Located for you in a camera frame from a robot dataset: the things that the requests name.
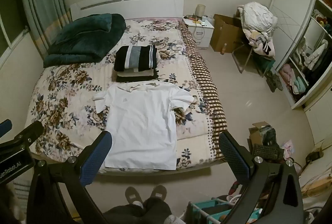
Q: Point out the small open cardboard box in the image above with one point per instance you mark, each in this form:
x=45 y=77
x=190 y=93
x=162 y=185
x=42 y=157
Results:
x=255 y=133

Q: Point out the white radiator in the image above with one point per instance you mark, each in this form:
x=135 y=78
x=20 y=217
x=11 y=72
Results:
x=20 y=189

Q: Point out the person's right slipper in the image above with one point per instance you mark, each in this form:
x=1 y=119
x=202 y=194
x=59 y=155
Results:
x=158 y=191

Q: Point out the beige folded garment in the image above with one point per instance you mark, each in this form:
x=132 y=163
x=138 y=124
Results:
x=134 y=73

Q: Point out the black computer keyboard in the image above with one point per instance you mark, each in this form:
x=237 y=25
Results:
x=267 y=151

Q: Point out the beige table lamp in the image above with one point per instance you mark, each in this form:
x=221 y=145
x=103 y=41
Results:
x=200 y=10

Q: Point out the floral bed quilt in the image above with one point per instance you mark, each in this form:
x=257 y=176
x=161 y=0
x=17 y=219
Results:
x=75 y=89

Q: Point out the teal folded clothes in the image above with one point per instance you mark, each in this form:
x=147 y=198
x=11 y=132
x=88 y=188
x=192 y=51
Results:
x=299 y=83

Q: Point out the pale green curtain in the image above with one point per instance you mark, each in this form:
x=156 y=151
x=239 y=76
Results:
x=42 y=3

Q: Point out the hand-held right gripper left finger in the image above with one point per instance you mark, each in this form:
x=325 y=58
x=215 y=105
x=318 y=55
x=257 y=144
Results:
x=96 y=159

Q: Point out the white T-shirt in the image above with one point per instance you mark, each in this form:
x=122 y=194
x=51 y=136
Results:
x=141 y=122

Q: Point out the pink folded clothes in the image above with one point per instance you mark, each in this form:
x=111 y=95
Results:
x=287 y=71

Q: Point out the brown checked bed sheet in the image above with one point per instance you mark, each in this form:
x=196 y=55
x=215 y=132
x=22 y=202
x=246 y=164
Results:
x=207 y=83

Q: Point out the window frame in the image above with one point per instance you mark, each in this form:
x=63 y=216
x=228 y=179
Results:
x=9 y=21

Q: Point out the person's dark trousers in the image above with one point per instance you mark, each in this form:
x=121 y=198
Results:
x=140 y=212

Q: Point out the white nightstand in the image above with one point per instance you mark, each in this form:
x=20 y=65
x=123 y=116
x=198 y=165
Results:
x=201 y=32

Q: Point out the large brown cardboard box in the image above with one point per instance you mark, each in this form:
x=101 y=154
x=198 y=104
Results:
x=225 y=34

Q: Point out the white wardrobe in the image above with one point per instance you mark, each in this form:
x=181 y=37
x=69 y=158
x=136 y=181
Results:
x=293 y=21

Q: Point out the pair of dark slippers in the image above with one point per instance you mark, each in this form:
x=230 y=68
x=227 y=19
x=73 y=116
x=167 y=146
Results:
x=275 y=82

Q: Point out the metal frame chair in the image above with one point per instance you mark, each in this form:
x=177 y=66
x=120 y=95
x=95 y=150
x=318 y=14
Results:
x=241 y=58

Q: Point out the white bed headboard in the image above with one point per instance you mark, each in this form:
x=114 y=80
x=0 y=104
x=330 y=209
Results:
x=127 y=2

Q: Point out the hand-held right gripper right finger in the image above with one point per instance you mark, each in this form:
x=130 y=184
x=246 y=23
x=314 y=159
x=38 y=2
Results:
x=233 y=157

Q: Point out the dark green blanket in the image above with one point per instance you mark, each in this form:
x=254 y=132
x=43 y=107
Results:
x=83 y=37

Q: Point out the pink printed bag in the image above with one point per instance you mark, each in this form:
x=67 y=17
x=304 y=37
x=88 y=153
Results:
x=289 y=148

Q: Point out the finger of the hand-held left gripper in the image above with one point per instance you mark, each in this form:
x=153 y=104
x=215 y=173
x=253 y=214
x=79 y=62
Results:
x=29 y=132
x=4 y=127

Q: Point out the teal storage rack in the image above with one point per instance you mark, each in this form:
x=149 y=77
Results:
x=207 y=207

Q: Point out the white hanging jacket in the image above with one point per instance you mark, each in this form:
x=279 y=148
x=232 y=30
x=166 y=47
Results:
x=315 y=54

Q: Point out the person's slipper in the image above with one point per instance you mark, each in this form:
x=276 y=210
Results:
x=158 y=191
x=132 y=195

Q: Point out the person's left slipper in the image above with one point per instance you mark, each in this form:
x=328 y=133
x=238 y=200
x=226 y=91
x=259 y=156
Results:
x=132 y=195

